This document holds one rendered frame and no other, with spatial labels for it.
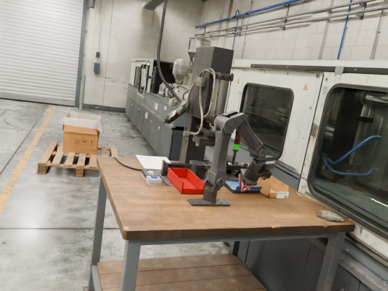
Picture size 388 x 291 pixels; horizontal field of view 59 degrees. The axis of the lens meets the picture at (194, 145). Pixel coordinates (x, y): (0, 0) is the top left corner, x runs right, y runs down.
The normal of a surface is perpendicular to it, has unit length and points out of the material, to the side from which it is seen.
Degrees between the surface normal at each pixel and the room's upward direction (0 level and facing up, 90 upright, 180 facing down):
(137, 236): 90
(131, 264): 90
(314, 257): 90
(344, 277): 90
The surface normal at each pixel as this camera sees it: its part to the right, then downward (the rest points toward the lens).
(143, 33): 0.30, 0.23
